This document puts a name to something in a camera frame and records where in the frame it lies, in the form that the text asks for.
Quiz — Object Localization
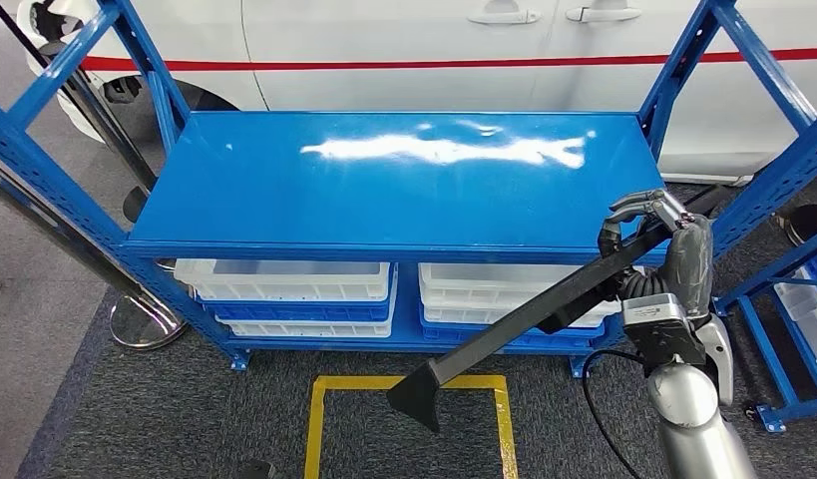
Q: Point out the black round base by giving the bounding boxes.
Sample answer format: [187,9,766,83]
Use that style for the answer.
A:
[784,203,817,247]

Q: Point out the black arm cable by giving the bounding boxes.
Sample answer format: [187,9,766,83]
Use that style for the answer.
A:
[582,348,647,479]

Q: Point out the blue metal shelf rack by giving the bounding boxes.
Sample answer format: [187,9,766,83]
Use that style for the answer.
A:
[0,0,817,381]
[713,225,817,434]

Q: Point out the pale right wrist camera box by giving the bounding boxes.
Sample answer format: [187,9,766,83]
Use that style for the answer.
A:
[622,293,688,326]

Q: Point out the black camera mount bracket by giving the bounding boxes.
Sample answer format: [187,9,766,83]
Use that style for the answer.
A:
[624,311,708,368]

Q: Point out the chrome stanchion post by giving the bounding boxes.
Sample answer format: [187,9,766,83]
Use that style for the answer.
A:
[64,66,160,193]
[0,150,188,350]

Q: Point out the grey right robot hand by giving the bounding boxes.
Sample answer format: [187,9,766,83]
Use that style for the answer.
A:
[596,188,716,320]

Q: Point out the yellow floor tape square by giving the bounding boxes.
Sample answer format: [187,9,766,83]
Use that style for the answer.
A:
[303,374,519,479]

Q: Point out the white car with red stripe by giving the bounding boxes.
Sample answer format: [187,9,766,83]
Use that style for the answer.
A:
[14,0,817,188]

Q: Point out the white plastic bin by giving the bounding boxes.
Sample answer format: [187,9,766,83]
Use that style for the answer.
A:
[774,267,817,345]
[421,300,620,330]
[417,262,637,312]
[175,258,391,302]
[215,290,399,339]

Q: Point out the black plastic plate frame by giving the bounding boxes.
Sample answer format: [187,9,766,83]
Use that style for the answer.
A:
[386,185,733,434]

